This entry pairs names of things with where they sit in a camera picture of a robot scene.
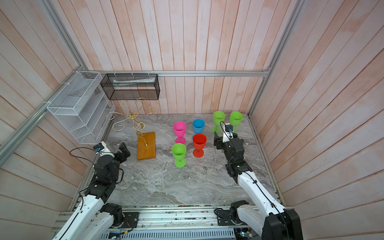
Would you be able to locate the green wine glass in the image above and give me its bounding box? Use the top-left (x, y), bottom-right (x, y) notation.
top-left (211, 111), bottom-right (226, 134)
top-left (230, 112), bottom-right (243, 133)
top-left (172, 143), bottom-right (187, 168)

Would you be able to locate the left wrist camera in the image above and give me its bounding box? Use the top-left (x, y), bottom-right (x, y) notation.
top-left (93, 141), bottom-right (115, 157)

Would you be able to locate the blue wine glass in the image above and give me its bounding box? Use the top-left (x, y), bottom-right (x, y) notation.
top-left (193, 119), bottom-right (205, 135)

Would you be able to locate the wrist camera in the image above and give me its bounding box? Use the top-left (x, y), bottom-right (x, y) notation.
top-left (221, 123), bottom-right (234, 143)
top-left (93, 141), bottom-right (115, 157)

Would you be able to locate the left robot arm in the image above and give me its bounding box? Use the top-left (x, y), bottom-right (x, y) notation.
top-left (53, 142), bottom-right (131, 240)

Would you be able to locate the white wire mesh shelf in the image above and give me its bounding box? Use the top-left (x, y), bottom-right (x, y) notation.
top-left (47, 71), bottom-right (115, 145)

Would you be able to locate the black mesh basket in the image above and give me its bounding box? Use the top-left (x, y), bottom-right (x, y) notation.
top-left (101, 73), bottom-right (161, 101)

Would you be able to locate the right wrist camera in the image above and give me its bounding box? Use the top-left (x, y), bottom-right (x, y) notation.
top-left (221, 123), bottom-right (234, 143)

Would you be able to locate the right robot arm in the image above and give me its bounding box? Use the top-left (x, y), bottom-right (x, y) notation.
top-left (214, 133), bottom-right (304, 240)

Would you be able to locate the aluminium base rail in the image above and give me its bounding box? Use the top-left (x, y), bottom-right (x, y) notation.
top-left (51, 205), bottom-right (302, 240)

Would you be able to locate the red wine glass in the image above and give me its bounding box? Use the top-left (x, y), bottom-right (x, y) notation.
top-left (193, 134), bottom-right (207, 158)

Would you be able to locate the gold wire wine glass rack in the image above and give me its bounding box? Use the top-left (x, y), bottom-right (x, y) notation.
top-left (106, 97), bottom-right (156, 161)

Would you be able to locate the pink wine glass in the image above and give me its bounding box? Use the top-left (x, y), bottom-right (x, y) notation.
top-left (173, 122), bottom-right (187, 144)

